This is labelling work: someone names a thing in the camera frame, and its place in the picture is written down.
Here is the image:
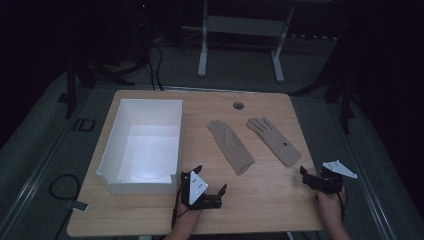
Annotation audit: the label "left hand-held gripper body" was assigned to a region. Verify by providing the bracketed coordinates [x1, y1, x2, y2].
[179, 169, 223, 211]

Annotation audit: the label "beige glove with dark dot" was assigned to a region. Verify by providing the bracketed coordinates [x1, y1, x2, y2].
[245, 116, 302, 168]

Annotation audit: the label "grey tape piece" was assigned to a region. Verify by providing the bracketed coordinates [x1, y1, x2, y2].
[64, 199, 90, 213]

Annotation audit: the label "white desk frame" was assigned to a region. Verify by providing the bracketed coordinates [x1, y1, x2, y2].
[181, 0, 296, 84]

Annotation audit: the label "black looped floor cable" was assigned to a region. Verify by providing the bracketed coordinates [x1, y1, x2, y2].
[48, 173, 82, 201]

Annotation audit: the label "black cables on floor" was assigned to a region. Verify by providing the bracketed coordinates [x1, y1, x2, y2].
[145, 42, 165, 92]

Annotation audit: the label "white rectangular box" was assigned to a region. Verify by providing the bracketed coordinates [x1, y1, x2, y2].
[95, 98, 184, 196]

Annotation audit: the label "plain beige glove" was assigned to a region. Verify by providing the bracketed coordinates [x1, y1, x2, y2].
[206, 119, 256, 176]

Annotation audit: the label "person's left hand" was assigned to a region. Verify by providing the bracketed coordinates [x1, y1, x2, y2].
[175, 197, 203, 228]

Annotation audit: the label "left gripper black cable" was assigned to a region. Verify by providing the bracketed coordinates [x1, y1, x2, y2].
[171, 186, 185, 231]

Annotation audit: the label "black metal stand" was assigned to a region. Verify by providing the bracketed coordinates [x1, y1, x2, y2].
[57, 59, 136, 120]
[289, 64, 357, 135]

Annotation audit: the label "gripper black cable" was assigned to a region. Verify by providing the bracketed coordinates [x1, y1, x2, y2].
[171, 186, 185, 231]
[336, 184, 349, 222]

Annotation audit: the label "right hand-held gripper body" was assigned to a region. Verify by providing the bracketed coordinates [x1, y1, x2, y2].
[301, 159, 358, 196]

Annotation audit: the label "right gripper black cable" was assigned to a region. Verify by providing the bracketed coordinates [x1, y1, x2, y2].
[336, 184, 349, 222]

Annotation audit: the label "person's right hand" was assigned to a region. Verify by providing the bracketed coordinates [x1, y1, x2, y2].
[316, 187, 346, 225]

